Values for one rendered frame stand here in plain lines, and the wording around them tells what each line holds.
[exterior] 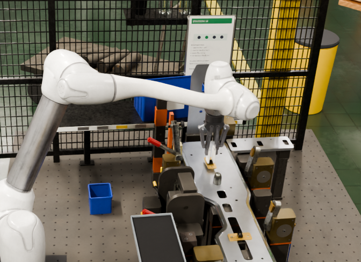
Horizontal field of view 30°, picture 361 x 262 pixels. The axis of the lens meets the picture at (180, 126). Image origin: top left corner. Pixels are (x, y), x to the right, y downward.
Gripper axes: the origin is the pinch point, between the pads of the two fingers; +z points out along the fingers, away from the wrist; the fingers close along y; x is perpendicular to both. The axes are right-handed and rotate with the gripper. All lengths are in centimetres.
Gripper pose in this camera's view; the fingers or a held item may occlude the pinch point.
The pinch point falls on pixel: (210, 154)
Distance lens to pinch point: 278.2
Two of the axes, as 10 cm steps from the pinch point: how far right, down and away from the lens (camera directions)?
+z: -0.6, 8.6, 5.0
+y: 9.8, -0.4, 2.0
